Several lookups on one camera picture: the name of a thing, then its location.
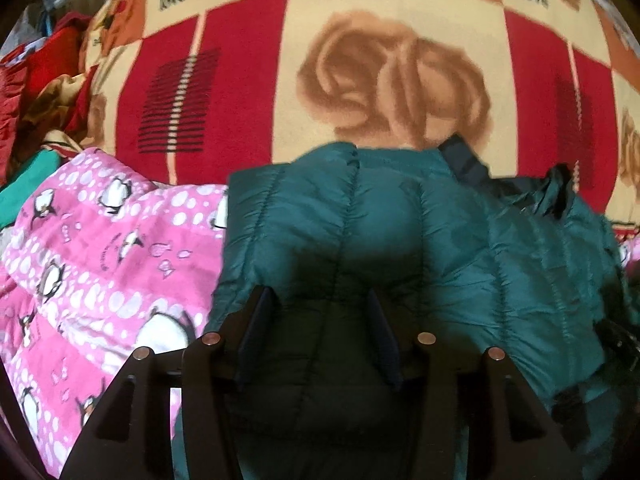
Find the dark green quilted down jacket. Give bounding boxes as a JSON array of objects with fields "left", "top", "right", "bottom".
[{"left": 207, "top": 138, "right": 639, "bottom": 479}]

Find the pink penguin print quilt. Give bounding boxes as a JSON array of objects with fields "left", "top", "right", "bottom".
[{"left": 1, "top": 150, "right": 227, "bottom": 474}]

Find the teal green garment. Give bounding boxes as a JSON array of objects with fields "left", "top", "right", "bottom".
[{"left": 0, "top": 150, "right": 61, "bottom": 229}]

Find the brown gold satin cloth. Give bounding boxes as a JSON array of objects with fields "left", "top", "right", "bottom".
[{"left": 12, "top": 70, "right": 103, "bottom": 160}]

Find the red cream rose patterned blanket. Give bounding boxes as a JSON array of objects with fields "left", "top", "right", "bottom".
[{"left": 82, "top": 0, "right": 639, "bottom": 229}]

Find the red folded cloth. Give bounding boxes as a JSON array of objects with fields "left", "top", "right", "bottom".
[{"left": 1, "top": 12, "right": 90, "bottom": 182}]

